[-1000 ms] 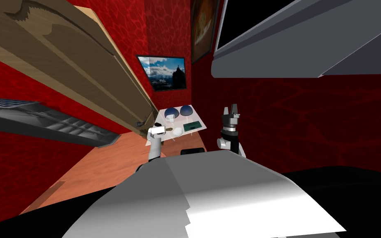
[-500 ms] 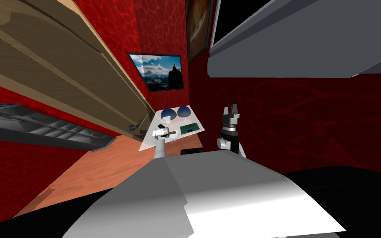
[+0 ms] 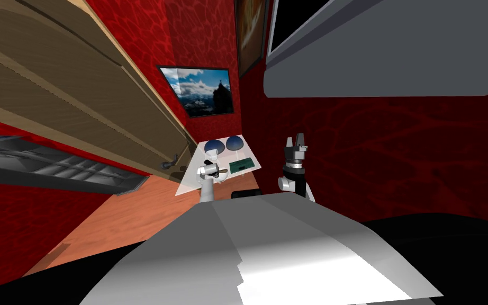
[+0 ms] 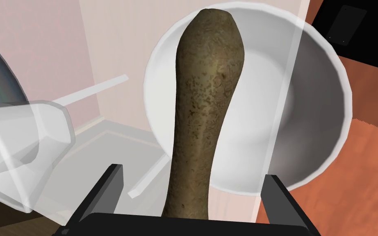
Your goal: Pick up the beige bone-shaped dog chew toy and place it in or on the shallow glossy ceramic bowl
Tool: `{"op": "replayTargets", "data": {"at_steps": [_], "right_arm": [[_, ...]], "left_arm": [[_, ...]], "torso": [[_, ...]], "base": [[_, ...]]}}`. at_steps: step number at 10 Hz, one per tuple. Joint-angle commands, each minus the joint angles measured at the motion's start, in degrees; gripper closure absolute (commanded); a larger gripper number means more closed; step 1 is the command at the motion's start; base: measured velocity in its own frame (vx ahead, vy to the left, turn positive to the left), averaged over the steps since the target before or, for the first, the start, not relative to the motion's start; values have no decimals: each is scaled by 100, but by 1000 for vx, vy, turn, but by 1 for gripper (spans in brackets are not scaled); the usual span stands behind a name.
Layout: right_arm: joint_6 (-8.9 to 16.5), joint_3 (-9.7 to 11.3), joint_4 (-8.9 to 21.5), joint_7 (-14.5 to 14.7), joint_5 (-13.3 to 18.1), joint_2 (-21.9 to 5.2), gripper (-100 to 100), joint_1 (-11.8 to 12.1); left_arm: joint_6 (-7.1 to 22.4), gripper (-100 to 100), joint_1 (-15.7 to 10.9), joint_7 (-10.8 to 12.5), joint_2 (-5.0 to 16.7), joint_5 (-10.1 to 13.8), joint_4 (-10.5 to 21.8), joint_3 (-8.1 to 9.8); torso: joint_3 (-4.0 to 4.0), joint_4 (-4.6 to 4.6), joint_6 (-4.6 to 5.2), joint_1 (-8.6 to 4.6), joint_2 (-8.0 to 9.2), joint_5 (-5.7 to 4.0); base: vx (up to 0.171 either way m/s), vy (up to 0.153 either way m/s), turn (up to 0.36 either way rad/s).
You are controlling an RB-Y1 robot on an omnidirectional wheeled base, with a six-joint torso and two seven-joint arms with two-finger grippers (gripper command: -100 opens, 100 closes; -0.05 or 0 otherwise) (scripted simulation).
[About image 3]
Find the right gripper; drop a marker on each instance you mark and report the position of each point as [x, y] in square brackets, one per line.
[296, 153]

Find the orange framed wall picture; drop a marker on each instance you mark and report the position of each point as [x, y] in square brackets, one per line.
[250, 34]

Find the brown wooden door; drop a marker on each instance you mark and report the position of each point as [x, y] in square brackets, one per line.
[70, 84]

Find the blue bowl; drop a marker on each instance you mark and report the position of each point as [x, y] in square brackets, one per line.
[234, 142]
[213, 146]

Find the white table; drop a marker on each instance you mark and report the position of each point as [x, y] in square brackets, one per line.
[190, 184]

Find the grey shelf rack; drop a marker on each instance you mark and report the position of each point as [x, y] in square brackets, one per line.
[57, 166]

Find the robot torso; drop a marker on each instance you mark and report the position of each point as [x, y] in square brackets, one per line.
[278, 254]

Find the green flat box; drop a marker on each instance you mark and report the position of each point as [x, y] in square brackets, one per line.
[241, 165]

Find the mountain sky wall picture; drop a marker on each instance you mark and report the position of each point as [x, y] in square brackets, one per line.
[199, 91]

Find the grey cabinet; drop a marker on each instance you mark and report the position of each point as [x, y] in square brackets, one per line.
[396, 59]

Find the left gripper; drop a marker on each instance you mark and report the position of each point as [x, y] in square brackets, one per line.
[222, 171]

